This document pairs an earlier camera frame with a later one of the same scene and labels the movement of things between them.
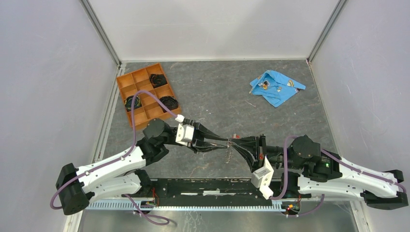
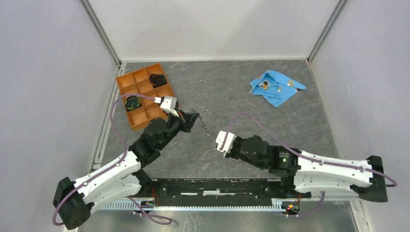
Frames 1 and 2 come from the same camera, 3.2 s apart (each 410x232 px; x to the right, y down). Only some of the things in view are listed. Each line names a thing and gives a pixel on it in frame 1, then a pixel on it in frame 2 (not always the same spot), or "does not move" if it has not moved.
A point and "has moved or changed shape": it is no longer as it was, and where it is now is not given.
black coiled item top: [157, 80] does not move
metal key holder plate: [228, 152] has moved or changed shape
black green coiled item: [128, 102] does not move
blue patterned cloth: [275, 87] does not move
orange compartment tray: [152, 79] does not move
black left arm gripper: [198, 144] to [186, 120]
